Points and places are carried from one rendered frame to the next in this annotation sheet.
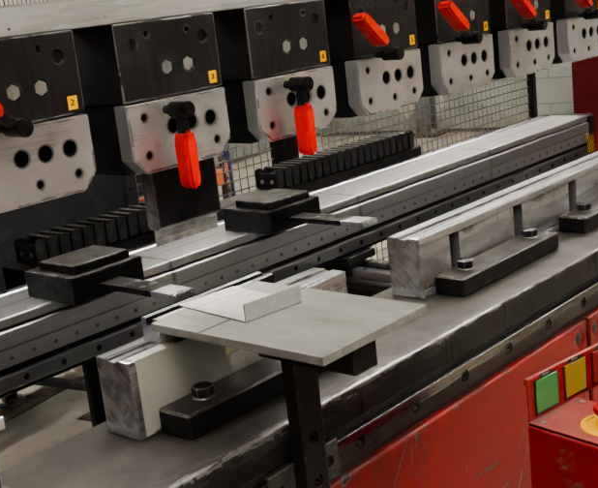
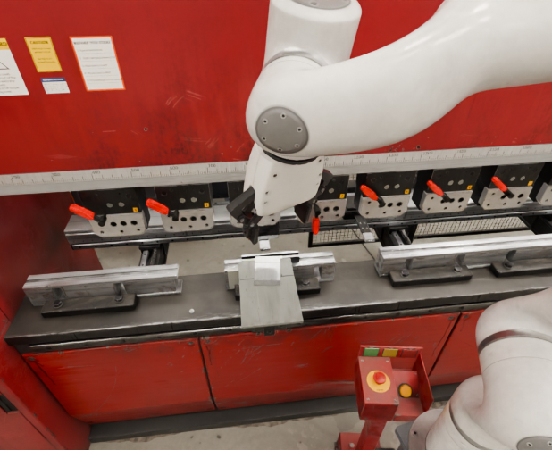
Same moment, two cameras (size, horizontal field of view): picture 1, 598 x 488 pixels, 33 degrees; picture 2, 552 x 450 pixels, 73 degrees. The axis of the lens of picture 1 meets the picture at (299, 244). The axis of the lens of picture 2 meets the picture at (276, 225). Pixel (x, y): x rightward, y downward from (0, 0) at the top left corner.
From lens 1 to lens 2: 92 cm
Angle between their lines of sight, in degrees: 44
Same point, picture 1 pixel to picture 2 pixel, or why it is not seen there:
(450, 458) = (347, 336)
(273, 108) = not seen: hidden behind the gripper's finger
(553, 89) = not seen: outside the picture
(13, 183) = (179, 225)
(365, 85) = (365, 207)
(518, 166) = (529, 209)
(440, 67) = (423, 203)
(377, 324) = (276, 320)
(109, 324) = not seen: hidden behind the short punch
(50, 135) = (196, 213)
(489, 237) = (434, 262)
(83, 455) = (211, 284)
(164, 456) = (223, 303)
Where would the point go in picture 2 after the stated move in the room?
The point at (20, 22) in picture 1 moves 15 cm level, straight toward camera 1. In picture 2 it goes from (187, 180) to (148, 210)
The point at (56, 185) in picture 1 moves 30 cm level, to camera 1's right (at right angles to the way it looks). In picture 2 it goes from (196, 227) to (272, 275)
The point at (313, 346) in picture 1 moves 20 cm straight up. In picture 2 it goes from (248, 317) to (244, 270)
